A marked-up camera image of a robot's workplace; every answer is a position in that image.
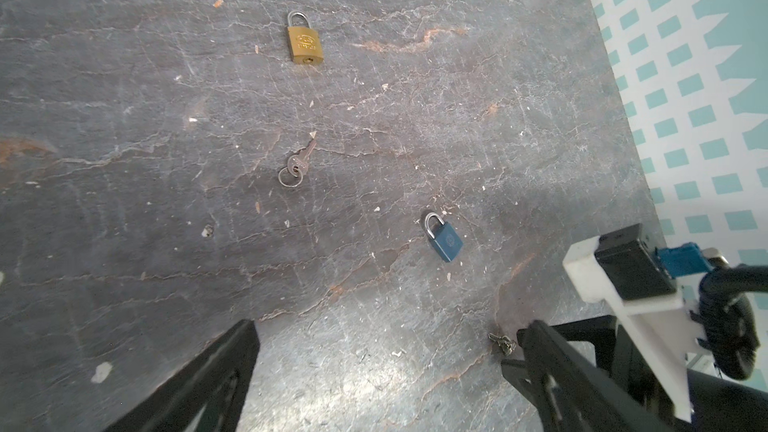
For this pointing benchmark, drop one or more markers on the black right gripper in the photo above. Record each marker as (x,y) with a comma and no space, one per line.
(718,405)

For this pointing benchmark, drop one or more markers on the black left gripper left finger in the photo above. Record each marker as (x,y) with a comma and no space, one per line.
(208,394)

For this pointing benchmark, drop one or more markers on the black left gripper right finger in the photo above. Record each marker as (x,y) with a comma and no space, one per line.
(572,392)

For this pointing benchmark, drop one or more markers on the blue padlock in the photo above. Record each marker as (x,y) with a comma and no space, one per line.
(442,236)

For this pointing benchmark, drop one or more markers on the brass padlock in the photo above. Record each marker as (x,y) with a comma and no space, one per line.
(304,42)

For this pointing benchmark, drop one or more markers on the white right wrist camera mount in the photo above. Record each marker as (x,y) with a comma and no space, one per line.
(642,285)

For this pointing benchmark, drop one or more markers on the small key with ring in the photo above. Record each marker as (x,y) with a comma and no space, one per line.
(297,166)

